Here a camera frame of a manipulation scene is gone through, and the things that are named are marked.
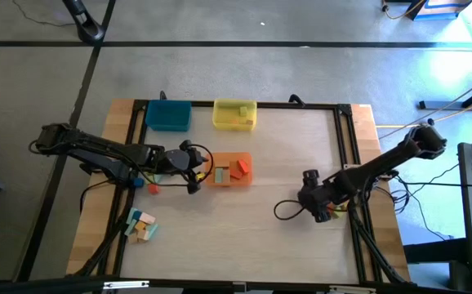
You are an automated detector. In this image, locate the blue plastic bin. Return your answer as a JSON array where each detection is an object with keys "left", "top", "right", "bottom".
[{"left": 145, "top": 100, "right": 193, "bottom": 132}]

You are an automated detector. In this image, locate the orange plastic bin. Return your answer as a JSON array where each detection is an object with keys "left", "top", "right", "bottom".
[{"left": 204, "top": 152, "right": 253, "bottom": 189}]

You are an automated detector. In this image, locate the black clamp handle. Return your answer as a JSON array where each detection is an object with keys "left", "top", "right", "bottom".
[{"left": 287, "top": 93, "right": 307, "bottom": 108}]

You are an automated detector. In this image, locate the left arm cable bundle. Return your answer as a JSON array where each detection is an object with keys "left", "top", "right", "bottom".
[{"left": 72, "top": 199, "right": 133, "bottom": 278}]

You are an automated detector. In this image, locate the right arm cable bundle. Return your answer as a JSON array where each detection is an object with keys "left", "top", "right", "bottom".
[{"left": 348, "top": 191, "right": 412, "bottom": 285}]

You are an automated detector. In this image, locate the thin black floor cable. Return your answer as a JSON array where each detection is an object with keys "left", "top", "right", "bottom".
[{"left": 12, "top": 0, "right": 76, "bottom": 29}]

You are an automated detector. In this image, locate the black cable loop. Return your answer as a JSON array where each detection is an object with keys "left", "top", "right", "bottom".
[{"left": 79, "top": 178, "right": 117, "bottom": 214}]

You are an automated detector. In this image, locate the grey floor bar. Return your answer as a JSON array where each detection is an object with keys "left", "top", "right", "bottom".
[{"left": 418, "top": 99, "right": 472, "bottom": 112}]

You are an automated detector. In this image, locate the silver bracket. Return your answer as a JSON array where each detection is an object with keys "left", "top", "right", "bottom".
[
  {"left": 102, "top": 280, "right": 150, "bottom": 291},
  {"left": 328, "top": 285, "right": 376, "bottom": 294}
]

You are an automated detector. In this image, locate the black frame bar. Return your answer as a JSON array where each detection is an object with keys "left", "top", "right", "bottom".
[{"left": 0, "top": 277, "right": 472, "bottom": 294}]

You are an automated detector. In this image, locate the black cart leg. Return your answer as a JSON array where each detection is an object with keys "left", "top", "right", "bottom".
[{"left": 403, "top": 238, "right": 470, "bottom": 265}]

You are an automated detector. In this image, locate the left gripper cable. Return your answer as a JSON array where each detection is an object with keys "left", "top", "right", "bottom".
[{"left": 154, "top": 142, "right": 216, "bottom": 189}]

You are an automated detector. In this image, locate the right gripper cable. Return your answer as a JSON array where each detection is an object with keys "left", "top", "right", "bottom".
[{"left": 273, "top": 198, "right": 307, "bottom": 221}]

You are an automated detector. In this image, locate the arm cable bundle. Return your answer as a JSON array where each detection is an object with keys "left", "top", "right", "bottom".
[
  {"left": 72, "top": 199, "right": 133, "bottom": 278},
  {"left": 348, "top": 191, "right": 412, "bottom": 285}
]

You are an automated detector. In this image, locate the yellow plastic bin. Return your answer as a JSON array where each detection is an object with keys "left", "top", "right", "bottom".
[{"left": 212, "top": 99, "right": 258, "bottom": 131}]

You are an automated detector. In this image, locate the yellow floor cable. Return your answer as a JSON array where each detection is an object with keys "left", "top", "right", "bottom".
[{"left": 376, "top": 91, "right": 472, "bottom": 130}]

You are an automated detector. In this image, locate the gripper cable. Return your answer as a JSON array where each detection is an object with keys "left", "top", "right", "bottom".
[
  {"left": 154, "top": 142, "right": 216, "bottom": 189},
  {"left": 273, "top": 198, "right": 307, "bottom": 221}
]

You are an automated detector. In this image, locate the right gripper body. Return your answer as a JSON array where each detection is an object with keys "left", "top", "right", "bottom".
[{"left": 296, "top": 169, "right": 347, "bottom": 213}]

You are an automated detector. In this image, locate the black table frame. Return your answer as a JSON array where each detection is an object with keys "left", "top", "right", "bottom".
[{"left": 96, "top": 99, "right": 384, "bottom": 287}]

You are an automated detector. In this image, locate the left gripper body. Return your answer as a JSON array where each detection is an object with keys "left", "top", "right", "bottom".
[{"left": 163, "top": 139, "right": 209, "bottom": 175}]

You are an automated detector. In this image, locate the black stand foot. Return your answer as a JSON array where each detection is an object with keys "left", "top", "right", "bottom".
[{"left": 62, "top": 0, "right": 107, "bottom": 45}]

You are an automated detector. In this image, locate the yellow looped cable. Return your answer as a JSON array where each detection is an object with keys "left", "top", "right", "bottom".
[{"left": 381, "top": 0, "right": 425, "bottom": 20}]

